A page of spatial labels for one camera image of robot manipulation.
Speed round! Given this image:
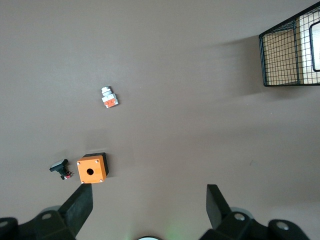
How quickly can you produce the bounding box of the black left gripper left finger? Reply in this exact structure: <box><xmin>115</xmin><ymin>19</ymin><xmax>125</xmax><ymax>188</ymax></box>
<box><xmin>17</xmin><ymin>183</ymin><xmax>94</xmax><ymax>240</ymax></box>

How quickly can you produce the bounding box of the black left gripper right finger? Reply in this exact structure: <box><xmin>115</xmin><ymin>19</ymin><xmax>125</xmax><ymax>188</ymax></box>
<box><xmin>199</xmin><ymin>184</ymin><xmax>272</xmax><ymax>240</ymax></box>

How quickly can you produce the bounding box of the black square push button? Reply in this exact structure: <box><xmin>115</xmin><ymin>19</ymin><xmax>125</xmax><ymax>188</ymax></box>
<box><xmin>49</xmin><ymin>159</ymin><xmax>74</xmax><ymax>181</ymax></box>

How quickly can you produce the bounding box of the white button orange label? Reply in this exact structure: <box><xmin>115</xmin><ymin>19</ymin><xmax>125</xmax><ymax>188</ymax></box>
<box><xmin>100</xmin><ymin>85</ymin><xmax>119</xmax><ymax>109</ymax></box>

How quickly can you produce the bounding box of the brown table cover sheet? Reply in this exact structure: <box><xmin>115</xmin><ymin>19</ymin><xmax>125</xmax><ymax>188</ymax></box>
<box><xmin>0</xmin><ymin>0</ymin><xmax>320</xmax><ymax>240</ymax></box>

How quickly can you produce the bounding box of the orange button enclosure box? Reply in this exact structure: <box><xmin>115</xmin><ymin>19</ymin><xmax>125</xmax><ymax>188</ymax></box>
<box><xmin>76</xmin><ymin>152</ymin><xmax>110</xmax><ymax>185</ymax></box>

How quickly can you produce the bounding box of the black wire basket wooden base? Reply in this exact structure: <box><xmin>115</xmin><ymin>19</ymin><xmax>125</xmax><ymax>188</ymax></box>
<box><xmin>258</xmin><ymin>1</ymin><xmax>320</xmax><ymax>88</ymax></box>

